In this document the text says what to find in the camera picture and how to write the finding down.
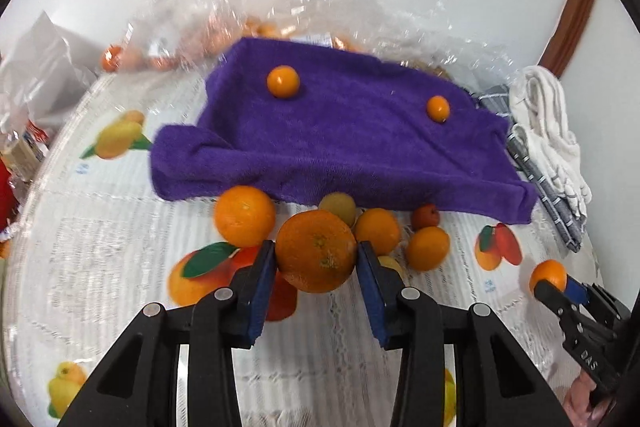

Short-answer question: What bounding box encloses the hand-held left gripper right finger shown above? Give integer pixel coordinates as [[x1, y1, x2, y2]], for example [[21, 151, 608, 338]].
[[356, 241, 576, 427]]

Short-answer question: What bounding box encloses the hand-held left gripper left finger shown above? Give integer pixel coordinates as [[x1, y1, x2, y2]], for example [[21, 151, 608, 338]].
[[59, 239, 278, 427]]

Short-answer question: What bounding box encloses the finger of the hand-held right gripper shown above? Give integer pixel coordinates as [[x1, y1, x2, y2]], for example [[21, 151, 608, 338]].
[[533, 281, 617, 344], [566, 276, 632, 329]]

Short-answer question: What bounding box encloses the small tangerine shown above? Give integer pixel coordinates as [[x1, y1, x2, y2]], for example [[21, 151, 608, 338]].
[[529, 259, 568, 295]]

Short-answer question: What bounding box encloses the small yellow fruit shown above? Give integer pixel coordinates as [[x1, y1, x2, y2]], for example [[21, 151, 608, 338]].
[[377, 255, 408, 283]]

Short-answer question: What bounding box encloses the medium orange with stem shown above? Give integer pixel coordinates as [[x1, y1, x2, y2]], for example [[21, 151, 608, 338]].
[[354, 208, 402, 256]]

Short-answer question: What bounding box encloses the large rough-skinned orange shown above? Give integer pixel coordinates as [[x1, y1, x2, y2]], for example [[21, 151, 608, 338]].
[[276, 210, 358, 294]]

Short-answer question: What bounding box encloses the large smooth orange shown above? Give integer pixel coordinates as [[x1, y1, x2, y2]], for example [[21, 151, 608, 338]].
[[214, 186, 277, 249]]

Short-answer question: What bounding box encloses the small red fruit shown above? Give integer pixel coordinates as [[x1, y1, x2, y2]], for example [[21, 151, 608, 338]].
[[411, 203, 441, 231]]

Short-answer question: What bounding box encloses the yellow oval citrus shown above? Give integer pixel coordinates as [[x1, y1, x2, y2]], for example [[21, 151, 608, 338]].
[[318, 191, 357, 228]]

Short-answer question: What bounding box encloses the person's right hand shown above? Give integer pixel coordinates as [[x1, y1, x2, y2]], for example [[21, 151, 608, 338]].
[[561, 369, 618, 427]]

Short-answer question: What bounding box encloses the grey checkered cloth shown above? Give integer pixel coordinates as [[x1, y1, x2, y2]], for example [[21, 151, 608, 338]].
[[475, 84, 586, 253]]

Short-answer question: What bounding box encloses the purple towel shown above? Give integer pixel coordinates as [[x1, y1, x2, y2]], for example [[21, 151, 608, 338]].
[[150, 37, 540, 225]]

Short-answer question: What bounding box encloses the fruit-print lace tablecloth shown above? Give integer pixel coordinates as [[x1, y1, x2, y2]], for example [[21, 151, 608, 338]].
[[0, 67, 606, 427]]

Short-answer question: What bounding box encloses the white folded towel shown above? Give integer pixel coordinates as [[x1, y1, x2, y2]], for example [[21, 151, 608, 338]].
[[507, 66, 593, 218]]

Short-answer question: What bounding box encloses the oval kumquat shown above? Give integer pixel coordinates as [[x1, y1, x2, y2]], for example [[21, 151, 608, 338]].
[[426, 95, 451, 122]]

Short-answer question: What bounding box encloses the round kumquat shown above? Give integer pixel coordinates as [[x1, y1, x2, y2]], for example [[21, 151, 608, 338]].
[[266, 65, 301, 98]]

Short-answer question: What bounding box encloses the pile of bagged tangerines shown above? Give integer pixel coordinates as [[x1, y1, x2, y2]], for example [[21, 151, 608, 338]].
[[101, 18, 228, 72]]

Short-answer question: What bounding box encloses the pile of bagged kumquats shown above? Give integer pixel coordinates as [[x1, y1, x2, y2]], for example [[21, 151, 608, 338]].
[[242, 18, 362, 54]]

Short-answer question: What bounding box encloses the red packet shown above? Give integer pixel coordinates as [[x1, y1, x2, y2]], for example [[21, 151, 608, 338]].
[[0, 157, 21, 228]]

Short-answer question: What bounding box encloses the beige box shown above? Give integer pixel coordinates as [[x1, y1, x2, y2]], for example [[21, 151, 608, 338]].
[[4, 138, 43, 170]]

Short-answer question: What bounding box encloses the clear plastic bag of tangerines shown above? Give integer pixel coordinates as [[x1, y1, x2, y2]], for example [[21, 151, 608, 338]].
[[100, 0, 241, 72]]

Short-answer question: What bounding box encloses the clear plastic bag of kumquats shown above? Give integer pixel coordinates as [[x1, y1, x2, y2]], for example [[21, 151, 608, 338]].
[[220, 0, 506, 88]]

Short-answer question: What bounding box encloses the white plastic bag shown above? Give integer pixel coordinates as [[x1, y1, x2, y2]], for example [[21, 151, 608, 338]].
[[0, 11, 101, 132]]

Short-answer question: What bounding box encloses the brown wooden door frame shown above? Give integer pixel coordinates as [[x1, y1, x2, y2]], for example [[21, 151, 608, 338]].
[[539, 0, 601, 78]]

